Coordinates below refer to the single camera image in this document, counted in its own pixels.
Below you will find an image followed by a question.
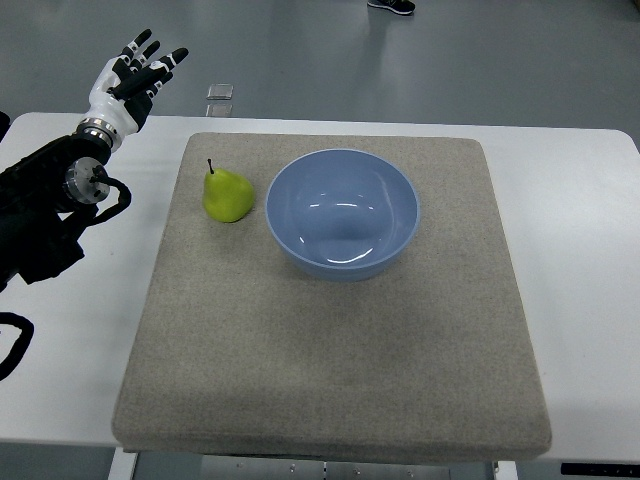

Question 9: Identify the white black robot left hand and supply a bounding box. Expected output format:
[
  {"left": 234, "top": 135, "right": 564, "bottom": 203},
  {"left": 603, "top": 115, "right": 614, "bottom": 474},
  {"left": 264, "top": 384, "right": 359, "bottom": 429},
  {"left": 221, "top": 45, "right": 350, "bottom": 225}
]
[{"left": 78, "top": 29, "right": 189, "bottom": 151}]

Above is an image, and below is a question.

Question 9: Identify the black cable loop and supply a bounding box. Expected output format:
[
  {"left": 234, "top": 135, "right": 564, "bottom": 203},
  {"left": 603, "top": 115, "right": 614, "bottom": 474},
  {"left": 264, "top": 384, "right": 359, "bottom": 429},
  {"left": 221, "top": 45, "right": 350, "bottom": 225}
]
[{"left": 0, "top": 312, "right": 36, "bottom": 382}]

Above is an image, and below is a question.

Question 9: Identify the black shoe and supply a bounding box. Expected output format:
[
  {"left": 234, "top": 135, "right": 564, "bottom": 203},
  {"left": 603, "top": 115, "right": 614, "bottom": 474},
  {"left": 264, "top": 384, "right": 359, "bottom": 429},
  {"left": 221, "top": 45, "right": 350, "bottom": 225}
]
[{"left": 367, "top": 0, "right": 416, "bottom": 16}]

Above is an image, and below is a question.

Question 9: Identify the upper metal floor plate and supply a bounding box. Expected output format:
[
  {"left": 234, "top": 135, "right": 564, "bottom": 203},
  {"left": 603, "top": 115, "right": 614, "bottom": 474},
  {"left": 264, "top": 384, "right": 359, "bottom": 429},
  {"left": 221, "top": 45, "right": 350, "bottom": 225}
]
[{"left": 206, "top": 83, "right": 234, "bottom": 100}]

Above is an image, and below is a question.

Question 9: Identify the beige felt mat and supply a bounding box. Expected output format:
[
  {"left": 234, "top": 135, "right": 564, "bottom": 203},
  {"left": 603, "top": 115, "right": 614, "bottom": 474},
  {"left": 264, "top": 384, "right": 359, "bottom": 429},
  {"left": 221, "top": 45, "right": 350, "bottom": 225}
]
[{"left": 112, "top": 133, "right": 552, "bottom": 464}]

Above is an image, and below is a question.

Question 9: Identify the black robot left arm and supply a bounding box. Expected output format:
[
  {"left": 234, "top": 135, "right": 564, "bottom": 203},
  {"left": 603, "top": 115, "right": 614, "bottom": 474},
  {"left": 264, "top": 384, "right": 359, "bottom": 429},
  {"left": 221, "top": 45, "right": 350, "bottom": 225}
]
[{"left": 1, "top": 118, "right": 132, "bottom": 288}]

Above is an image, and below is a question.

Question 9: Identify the blue bowl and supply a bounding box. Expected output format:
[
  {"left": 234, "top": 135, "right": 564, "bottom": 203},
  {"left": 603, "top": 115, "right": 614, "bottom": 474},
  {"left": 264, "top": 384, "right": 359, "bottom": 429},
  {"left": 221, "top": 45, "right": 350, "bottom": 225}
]
[{"left": 264, "top": 149, "right": 421, "bottom": 282}]

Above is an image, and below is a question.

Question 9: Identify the metal floor plate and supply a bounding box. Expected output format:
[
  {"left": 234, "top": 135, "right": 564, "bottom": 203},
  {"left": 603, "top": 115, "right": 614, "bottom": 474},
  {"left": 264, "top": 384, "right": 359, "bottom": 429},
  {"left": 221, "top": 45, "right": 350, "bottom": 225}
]
[
  {"left": 205, "top": 103, "right": 233, "bottom": 118},
  {"left": 206, "top": 83, "right": 234, "bottom": 100}
]

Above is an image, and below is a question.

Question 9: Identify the metal table frame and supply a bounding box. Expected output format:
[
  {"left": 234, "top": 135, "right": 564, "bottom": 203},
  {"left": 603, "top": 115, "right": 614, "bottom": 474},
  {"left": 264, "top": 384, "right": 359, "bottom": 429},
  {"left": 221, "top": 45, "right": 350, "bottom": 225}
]
[{"left": 107, "top": 446, "right": 640, "bottom": 480}]

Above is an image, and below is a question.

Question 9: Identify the green pear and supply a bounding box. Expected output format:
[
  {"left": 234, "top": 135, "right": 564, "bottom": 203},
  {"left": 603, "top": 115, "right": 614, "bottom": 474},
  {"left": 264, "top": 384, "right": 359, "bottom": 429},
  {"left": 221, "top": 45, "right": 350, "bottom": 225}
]
[{"left": 202, "top": 159, "right": 255, "bottom": 223}]

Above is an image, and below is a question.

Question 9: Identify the lower metal floor plate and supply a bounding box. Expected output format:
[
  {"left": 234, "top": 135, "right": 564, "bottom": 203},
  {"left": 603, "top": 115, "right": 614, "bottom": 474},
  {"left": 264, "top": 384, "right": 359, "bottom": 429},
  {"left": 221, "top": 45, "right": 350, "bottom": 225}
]
[{"left": 205, "top": 103, "right": 233, "bottom": 118}]

